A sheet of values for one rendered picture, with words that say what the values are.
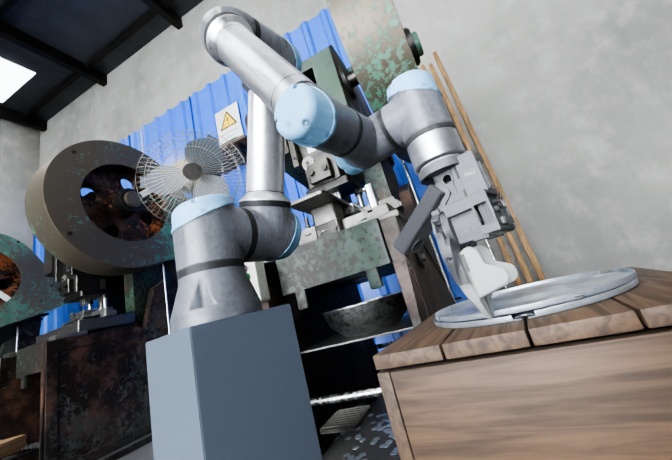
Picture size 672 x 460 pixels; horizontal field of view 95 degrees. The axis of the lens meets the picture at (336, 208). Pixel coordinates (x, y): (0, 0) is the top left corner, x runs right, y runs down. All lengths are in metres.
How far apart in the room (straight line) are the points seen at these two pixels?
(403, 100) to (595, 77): 2.29
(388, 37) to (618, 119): 1.85
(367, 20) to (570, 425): 1.01
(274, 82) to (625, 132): 2.34
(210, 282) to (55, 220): 1.55
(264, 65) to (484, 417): 0.54
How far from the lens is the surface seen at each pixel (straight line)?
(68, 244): 2.05
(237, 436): 0.53
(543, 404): 0.43
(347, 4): 1.13
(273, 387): 0.56
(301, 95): 0.41
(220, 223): 0.59
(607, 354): 0.42
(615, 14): 2.97
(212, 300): 0.55
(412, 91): 0.49
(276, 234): 0.66
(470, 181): 0.44
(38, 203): 2.12
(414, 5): 3.18
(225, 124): 3.48
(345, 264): 0.99
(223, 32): 0.66
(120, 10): 5.04
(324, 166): 1.21
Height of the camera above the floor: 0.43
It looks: 17 degrees up
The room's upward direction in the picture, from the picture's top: 15 degrees counter-clockwise
